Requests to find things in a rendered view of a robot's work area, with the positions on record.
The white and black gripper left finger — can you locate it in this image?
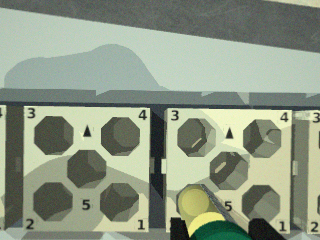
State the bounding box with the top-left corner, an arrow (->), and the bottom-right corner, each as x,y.
170,217 -> 190,240

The cream bucket adapter with holes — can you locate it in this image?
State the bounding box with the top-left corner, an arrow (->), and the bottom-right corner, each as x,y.
161,108 -> 292,233
23,106 -> 154,232
0,105 -> 24,231
290,110 -> 320,234

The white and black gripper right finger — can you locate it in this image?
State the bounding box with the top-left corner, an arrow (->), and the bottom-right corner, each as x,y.
248,218 -> 286,240

